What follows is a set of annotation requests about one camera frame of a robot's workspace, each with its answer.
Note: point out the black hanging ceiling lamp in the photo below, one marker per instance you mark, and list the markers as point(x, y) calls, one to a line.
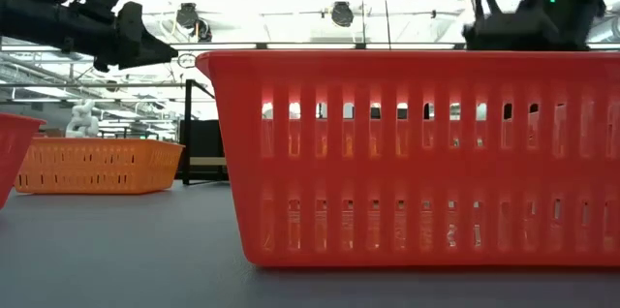
point(342, 13)
point(187, 15)

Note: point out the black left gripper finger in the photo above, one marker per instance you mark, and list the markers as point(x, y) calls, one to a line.
point(133, 22)
point(140, 53)

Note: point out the orange basket with small slots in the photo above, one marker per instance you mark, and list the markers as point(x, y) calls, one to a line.
point(97, 143)

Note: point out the wooden shelf board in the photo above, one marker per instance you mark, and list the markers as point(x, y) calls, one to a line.
point(208, 161)

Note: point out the black background cabinet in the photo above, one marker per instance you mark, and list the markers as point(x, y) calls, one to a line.
point(208, 138)

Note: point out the red plastic basket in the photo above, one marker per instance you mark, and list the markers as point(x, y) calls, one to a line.
point(14, 153)

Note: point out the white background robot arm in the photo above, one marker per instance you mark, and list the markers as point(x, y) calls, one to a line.
point(82, 121)

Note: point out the orange basket with tall slots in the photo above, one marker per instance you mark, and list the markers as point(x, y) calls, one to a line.
point(339, 172)

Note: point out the dark hanging ceiling device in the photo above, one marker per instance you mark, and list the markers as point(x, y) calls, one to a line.
point(204, 32)

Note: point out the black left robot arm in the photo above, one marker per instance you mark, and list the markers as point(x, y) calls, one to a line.
point(29, 17)

